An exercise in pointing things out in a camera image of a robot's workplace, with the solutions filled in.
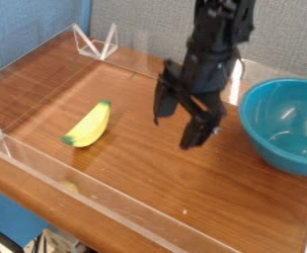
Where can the yellow toy banana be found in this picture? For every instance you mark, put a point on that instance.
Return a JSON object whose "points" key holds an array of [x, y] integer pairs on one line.
{"points": [[91, 126]]}

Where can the clear acrylic back barrier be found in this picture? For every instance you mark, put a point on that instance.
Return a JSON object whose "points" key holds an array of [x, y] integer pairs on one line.
{"points": [[248, 72]]}

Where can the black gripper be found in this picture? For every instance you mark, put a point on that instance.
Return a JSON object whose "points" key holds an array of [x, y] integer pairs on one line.
{"points": [[192, 85]]}

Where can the blue plastic bowl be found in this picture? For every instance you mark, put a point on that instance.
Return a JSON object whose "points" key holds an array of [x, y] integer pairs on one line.
{"points": [[272, 113]]}

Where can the clear acrylic corner bracket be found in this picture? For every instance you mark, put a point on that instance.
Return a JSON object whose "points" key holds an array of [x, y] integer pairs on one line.
{"points": [[93, 48]]}

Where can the clear acrylic barrier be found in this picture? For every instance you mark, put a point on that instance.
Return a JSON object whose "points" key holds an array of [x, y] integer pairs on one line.
{"points": [[248, 72], [157, 227]]}

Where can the clear acrylic front barrier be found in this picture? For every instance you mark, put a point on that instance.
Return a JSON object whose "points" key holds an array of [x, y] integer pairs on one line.
{"points": [[157, 227]]}

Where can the black blue robot arm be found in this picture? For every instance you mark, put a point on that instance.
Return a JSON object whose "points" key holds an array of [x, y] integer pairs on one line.
{"points": [[223, 23]]}

